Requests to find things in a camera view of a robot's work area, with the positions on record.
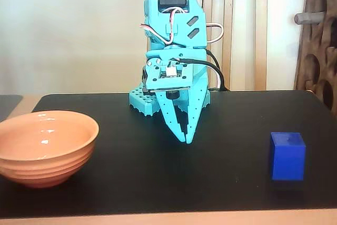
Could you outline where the white cable at base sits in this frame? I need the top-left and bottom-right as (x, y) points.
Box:
(210, 71), (221, 91)

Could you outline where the cyan wrist camera module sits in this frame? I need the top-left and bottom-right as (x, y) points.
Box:
(143, 60), (195, 95)

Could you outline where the cyan gripper finger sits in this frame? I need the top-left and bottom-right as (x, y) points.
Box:
(155, 91), (186, 144)
(185, 81), (211, 145)

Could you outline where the white looped servo cable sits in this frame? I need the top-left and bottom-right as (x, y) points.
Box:
(206, 23), (225, 44)

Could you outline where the black camera cable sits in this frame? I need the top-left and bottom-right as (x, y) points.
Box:
(172, 57), (227, 91)

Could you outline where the cyan gripper body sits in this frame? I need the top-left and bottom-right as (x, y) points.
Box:
(146, 47), (211, 89)

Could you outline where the cyan robot base mount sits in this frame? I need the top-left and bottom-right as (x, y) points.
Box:
(128, 82), (211, 117)

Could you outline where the black power cable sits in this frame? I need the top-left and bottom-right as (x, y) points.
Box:
(206, 49), (221, 72)

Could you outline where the black clamp knob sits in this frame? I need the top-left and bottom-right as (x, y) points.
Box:
(142, 68), (156, 96)

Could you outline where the orange ribbed bowl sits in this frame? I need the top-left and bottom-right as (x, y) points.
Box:
(0, 111), (100, 189)

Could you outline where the red white servo wire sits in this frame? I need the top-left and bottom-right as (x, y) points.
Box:
(139, 7), (191, 46)

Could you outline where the black table mat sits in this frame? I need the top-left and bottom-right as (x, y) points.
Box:
(0, 90), (337, 220)

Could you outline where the blue cube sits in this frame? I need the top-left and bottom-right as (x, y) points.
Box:
(268, 131), (306, 183)

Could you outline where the grey table mat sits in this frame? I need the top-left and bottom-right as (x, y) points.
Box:
(0, 94), (24, 123)

